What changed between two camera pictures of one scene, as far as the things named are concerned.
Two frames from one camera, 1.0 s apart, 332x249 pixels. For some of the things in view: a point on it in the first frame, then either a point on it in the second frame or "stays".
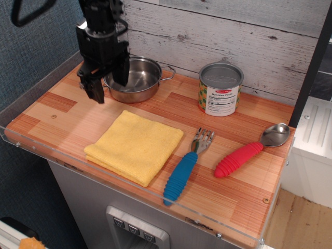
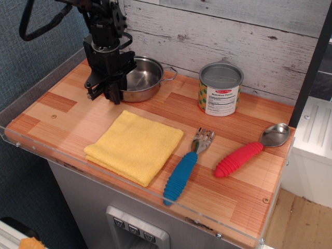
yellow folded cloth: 135,148 stays
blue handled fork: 179,179 stays
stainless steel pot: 144,76 stays
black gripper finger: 94,90 -> 111,93
